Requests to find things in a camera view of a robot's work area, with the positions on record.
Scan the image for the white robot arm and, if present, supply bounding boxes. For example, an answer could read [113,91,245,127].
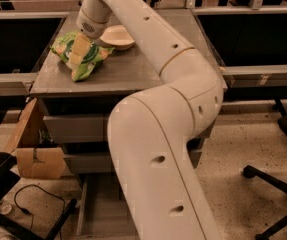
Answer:
[77,0,223,240]

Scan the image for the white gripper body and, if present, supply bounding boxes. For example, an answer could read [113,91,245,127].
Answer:
[76,10,110,39]

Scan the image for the grey bottom drawer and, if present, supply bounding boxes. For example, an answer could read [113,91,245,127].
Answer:
[76,173,140,240]

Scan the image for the green rice chip bag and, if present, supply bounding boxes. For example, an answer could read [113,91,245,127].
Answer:
[51,31,113,82]

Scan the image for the brown cardboard box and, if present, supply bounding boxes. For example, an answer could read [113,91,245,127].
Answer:
[4,99,66,180]

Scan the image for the grey middle drawer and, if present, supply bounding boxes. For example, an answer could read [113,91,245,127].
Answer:
[63,148,203,175]

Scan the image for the black cable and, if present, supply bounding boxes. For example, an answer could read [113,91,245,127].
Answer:
[13,184,67,240]

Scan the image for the grey top drawer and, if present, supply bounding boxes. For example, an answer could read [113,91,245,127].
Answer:
[43,114,107,144]

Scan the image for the white bowl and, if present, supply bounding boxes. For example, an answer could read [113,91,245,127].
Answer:
[100,25,135,51]

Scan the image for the grey drawer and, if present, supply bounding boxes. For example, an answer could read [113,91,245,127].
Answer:
[76,173,140,240]
[63,148,203,175]
[43,114,107,144]

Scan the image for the round metal lid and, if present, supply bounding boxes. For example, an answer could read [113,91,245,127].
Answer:
[0,203,12,215]

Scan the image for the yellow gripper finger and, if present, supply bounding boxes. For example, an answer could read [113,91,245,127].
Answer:
[69,53,83,67]
[72,33,91,56]

